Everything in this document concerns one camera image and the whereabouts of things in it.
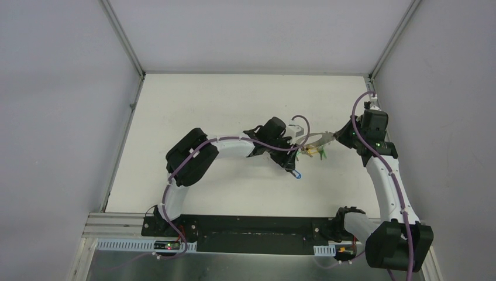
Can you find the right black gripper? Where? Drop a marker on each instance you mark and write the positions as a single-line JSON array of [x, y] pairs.
[[341, 136]]

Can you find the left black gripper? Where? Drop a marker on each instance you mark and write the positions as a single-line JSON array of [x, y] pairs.
[[289, 154]]

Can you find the yellow tag key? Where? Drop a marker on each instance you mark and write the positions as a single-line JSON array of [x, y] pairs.
[[308, 152]]

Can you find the green tag key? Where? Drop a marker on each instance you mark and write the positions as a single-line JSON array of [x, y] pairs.
[[322, 154]]

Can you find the blue tag key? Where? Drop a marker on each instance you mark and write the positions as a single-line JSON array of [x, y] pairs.
[[296, 174]]

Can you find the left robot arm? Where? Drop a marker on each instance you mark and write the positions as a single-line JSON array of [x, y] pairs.
[[189, 160]]

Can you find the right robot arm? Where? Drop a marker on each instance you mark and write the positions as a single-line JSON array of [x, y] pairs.
[[400, 241]]

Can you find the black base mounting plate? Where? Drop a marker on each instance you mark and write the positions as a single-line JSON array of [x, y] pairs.
[[245, 234]]

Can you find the right controller board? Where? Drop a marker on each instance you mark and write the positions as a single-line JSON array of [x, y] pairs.
[[345, 252]]

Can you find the controller board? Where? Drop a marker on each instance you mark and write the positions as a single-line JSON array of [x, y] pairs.
[[167, 245], [345, 252]]

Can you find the left controller board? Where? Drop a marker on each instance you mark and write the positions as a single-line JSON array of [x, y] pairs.
[[167, 245]]

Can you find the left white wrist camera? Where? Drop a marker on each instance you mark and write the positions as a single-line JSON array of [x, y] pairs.
[[293, 132]]

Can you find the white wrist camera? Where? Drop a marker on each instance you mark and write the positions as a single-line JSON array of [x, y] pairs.
[[293, 132], [372, 103]]

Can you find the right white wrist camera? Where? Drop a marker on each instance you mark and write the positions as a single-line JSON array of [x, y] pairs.
[[372, 103]]

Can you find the aluminium frame rail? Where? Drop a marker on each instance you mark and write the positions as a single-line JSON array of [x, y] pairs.
[[128, 226]]

